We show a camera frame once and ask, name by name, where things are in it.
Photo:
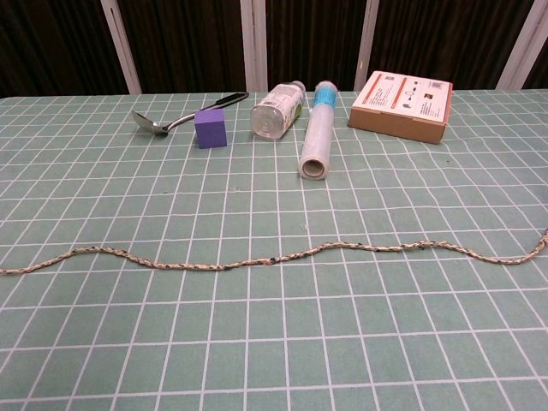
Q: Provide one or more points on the white aluminium frame post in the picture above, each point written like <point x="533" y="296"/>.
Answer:
<point x="522" y="47"/>
<point x="122" y="47"/>
<point x="253" y="43"/>
<point x="366" y="43"/>

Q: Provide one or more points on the black pleated curtain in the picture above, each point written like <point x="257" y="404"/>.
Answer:
<point x="192" y="43"/>

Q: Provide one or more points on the cardboard box white label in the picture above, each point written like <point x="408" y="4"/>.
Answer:
<point x="398" y="115"/>

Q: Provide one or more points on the purple foam cube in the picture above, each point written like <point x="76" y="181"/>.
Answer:
<point x="210" y="130"/>

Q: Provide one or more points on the green checked tablecloth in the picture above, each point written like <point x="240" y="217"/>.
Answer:
<point x="257" y="342"/>

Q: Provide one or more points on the plastic wrap roll blue label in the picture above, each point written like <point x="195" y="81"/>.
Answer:
<point x="317" y="137"/>

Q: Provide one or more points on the clear plastic bottle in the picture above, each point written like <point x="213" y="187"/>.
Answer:
<point x="276" y="111"/>

